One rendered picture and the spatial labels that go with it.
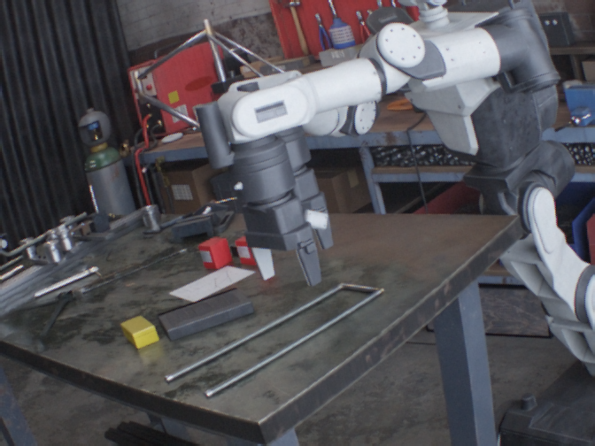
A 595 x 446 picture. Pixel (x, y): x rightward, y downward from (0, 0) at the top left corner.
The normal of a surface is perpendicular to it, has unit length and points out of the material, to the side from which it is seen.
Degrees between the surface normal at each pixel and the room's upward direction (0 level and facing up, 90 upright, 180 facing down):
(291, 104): 90
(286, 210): 90
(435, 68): 72
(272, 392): 0
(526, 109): 103
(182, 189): 90
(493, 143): 107
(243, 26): 90
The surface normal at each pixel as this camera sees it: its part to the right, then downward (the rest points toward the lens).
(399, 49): 0.22, -0.11
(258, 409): -0.25, -0.93
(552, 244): 0.58, 0.08
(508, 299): -0.66, 0.37
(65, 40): 0.04, 0.26
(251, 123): 0.32, 0.19
